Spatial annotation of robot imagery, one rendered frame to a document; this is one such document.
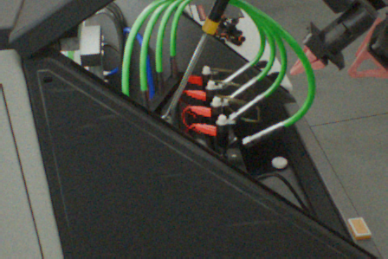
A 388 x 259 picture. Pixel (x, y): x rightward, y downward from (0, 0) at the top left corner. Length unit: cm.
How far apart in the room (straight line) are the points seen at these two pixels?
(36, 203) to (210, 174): 27
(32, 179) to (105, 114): 15
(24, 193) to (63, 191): 6
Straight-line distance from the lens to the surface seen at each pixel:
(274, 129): 116
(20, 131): 86
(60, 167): 89
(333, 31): 119
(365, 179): 298
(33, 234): 97
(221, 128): 127
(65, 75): 81
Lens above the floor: 178
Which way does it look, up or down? 31 degrees down
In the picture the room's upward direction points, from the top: 3 degrees counter-clockwise
